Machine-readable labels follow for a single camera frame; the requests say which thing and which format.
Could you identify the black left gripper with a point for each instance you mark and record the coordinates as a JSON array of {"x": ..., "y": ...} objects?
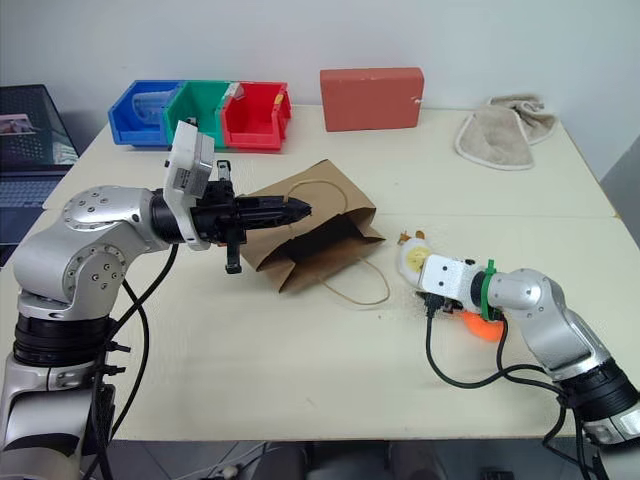
[{"x": 217, "y": 215}]

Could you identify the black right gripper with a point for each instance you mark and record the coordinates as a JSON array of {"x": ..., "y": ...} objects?
[{"x": 437, "y": 301}]

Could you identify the white and yellow plush toy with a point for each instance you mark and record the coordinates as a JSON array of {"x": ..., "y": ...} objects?
[{"x": 412, "y": 257}]

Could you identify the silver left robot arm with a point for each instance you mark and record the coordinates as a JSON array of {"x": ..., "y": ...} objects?
[{"x": 100, "y": 215}]

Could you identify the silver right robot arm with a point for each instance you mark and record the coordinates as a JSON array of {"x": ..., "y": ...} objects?
[{"x": 550, "y": 320}]

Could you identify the brown paper bag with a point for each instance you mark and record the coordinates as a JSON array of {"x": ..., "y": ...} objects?
[{"x": 320, "y": 220}]

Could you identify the orange plush toy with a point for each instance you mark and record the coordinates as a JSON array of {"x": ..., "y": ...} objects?
[{"x": 482, "y": 327}]

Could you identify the red plastic storage bin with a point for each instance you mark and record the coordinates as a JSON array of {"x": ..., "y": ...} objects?
[{"x": 255, "y": 127}]

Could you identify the clear plastic wrapper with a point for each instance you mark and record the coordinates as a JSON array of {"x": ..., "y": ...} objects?
[{"x": 235, "y": 91}]

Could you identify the green plastic storage bin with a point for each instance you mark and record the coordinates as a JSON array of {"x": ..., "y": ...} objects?
[{"x": 192, "y": 105}]

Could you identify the red-orange foam block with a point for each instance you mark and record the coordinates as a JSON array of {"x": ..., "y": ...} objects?
[{"x": 372, "y": 100}]

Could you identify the clear plastic cup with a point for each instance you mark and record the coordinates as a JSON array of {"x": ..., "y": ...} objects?
[{"x": 147, "y": 105}]

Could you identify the beige terry cloth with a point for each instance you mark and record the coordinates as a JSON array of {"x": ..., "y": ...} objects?
[
  {"x": 535, "y": 115},
  {"x": 495, "y": 140}
]

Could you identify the dark rounded floor object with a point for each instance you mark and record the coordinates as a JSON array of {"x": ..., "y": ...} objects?
[{"x": 360, "y": 462}]

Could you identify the blue plastic storage bin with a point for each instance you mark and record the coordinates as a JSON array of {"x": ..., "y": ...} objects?
[{"x": 125, "y": 117}]

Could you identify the dark laptop computer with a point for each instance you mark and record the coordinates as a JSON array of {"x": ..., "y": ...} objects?
[{"x": 25, "y": 140}]

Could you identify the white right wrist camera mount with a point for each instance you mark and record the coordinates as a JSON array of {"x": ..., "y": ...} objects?
[{"x": 445, "y": 275}]

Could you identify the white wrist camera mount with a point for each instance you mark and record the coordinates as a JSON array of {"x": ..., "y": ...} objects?
[
  {"x": 182, "y": 165},
  {"x": 445, "y": 275}
]

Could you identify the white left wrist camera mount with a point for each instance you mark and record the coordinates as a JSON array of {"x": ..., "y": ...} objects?
[{"x": 182, "y": 165}]

